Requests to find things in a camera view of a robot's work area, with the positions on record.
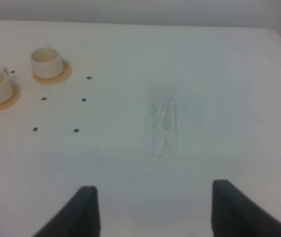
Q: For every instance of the orange round coaster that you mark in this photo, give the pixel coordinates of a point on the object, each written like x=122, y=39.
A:
x=66, y=73
x=13, y=99

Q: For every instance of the black right gripper right finger pad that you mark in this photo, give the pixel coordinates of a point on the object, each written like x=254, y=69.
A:
x=233, y=214

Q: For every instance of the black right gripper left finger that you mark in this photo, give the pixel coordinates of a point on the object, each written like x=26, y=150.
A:
x=80, y=217

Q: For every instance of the orange round coaster far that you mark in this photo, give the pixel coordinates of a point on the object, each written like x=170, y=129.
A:
x=66, y=73

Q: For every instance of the orange round coaster near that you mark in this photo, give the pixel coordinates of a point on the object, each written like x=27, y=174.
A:
x=13, y=99

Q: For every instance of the white teacup far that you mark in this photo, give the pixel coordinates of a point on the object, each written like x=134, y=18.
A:
x=46, y=62

